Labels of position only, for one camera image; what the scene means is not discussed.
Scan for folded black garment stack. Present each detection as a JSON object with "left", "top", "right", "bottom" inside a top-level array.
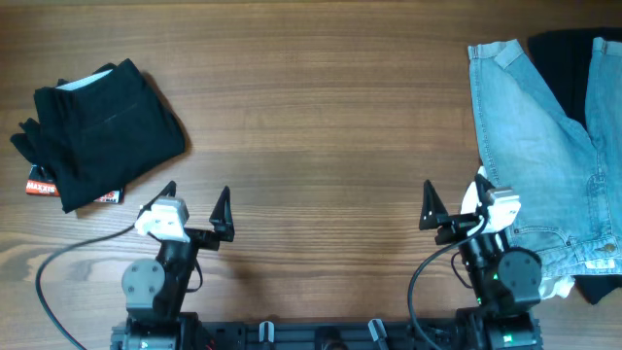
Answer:
[{"left": 11, "top": 59, "right": 186, "bottom": 213}]

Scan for left black cable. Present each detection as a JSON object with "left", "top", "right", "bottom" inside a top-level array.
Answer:
[{"left": 34, "top": 223, "right": 140, "bottom": 350}]

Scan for light blue denim shorts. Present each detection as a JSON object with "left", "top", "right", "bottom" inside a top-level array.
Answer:
[{"left": 468, "top": 37, "right": 621, "bottom": 277}]

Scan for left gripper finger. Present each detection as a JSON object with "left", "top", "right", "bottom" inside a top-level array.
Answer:
[
  {"left": 209, "top": 186, "right": 233, "bottom": 227},
  {"left": 139, "top": 181, "right": 177, "bottom": 214}
]

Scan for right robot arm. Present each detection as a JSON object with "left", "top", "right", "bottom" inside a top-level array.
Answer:
[{"left": 407, "top": 174, "right": 543, "bottom": 350}]

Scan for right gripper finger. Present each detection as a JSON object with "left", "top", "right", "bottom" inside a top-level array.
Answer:
[
  {"left": 474, "top": 173, "right": 495, "bottom": 207},
  {"left": 419, "top": 180, "right": 448, "bottom": 228}
]

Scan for orange Maxxis label card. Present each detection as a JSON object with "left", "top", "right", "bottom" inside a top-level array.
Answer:
[{"left": 25, "top": 164, "right": 124, "bottom": 204}]

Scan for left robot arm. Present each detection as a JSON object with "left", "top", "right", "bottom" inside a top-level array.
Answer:
[{"left": 110, "top": 182, "right": 235, "bottom": 350}]

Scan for black shirt with logo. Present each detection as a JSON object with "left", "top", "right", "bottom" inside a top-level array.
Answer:
[{"left": 513, "top": 28, "right": 621, "bottom": 304}]

